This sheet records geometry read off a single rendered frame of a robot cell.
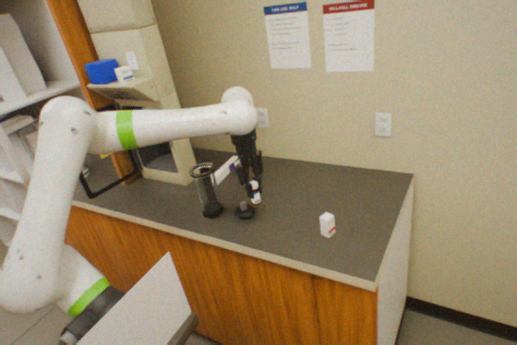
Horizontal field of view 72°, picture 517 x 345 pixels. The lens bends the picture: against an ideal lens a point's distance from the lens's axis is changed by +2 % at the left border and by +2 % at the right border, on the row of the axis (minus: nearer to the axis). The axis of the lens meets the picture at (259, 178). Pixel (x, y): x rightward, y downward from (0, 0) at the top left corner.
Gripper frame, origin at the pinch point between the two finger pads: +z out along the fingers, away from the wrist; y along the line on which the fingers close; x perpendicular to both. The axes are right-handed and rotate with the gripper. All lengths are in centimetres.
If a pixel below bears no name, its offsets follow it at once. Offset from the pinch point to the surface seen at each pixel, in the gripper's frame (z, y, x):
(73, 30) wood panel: -59, 9, -93
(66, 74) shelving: -25, -11, -198
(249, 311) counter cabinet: 63, 14, -4
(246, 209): 15.1, -1.1, -8.7
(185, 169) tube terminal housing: 11, -5, -57
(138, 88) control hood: -36, 6, -55
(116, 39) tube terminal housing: -54, 0, -72
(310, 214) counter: 18.7, -16.6, 13.3
